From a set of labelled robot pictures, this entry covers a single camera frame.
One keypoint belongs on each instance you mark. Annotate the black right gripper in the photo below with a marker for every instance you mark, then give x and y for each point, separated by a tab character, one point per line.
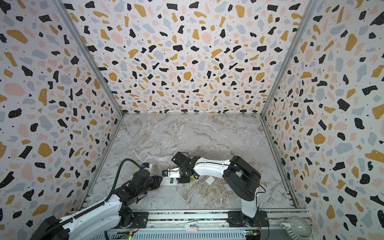
182	175

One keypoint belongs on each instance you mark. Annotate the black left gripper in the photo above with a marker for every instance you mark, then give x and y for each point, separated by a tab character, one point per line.
155	179

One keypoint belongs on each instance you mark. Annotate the white red remote control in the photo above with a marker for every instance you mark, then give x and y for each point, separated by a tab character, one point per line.
170	182

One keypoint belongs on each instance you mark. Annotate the white battery cover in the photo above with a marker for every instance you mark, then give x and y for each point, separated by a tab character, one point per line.
210	180

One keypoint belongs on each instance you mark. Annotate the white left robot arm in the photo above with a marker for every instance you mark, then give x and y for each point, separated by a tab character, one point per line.
109	213

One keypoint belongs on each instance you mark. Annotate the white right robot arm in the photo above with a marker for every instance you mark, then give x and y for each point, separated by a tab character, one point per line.
241	177

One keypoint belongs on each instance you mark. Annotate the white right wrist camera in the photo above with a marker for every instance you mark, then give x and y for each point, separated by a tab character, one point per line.
173	173

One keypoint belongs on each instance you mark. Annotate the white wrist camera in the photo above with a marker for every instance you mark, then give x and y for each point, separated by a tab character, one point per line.
173	173
146	166

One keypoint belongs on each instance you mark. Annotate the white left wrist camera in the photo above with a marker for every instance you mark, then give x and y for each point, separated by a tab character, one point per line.
146	166

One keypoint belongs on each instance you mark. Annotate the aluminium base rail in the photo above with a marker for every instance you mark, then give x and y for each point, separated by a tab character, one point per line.
202	225

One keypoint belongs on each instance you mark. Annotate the aluminium corner post left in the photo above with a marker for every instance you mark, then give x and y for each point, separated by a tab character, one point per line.
65	16

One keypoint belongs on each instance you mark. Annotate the aluminium corner post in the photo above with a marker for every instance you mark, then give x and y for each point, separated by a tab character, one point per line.
296	40
65	16

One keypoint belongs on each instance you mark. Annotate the aluminium corner post right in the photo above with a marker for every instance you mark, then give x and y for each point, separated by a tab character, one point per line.
296	40

